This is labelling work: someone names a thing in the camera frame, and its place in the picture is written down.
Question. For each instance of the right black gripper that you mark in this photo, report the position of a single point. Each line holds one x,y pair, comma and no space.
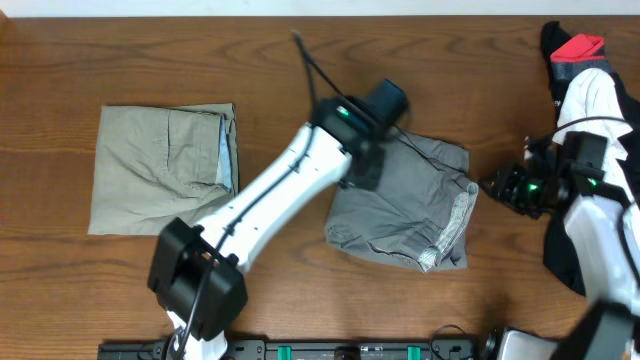
502,190

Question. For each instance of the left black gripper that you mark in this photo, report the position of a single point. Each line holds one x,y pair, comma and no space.
368,170

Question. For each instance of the grey shorts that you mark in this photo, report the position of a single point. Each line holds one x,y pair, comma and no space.
417,216

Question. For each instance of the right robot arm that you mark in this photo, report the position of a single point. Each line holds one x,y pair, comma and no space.
571,184

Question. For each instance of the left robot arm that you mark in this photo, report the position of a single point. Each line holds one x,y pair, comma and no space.
197,271

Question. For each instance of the black garment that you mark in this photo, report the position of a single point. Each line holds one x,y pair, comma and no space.
559,254

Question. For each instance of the red and grey garment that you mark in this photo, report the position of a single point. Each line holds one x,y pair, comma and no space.
580,53

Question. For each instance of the folded khaki shorts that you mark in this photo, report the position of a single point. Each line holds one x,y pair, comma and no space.
155,164

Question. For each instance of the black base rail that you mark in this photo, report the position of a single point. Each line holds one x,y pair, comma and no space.
449,342

